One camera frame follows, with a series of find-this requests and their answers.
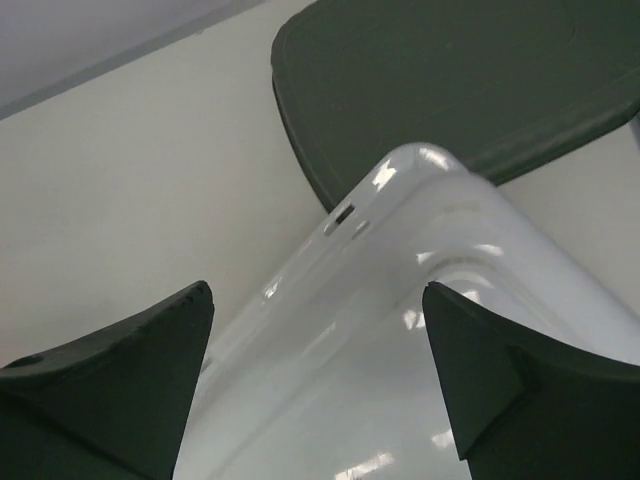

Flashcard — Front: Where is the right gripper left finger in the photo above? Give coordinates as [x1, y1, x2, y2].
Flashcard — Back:
[1, 281, 214, 479]

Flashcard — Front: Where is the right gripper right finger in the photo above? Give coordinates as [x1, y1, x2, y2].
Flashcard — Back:
[422, 282, 639, 479]

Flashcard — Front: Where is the white plastic tub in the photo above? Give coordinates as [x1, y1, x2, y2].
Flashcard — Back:
[174, 143, 639, 479]

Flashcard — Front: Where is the grey-green plastic tray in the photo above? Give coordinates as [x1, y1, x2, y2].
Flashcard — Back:
[270, 1, 639, 210]

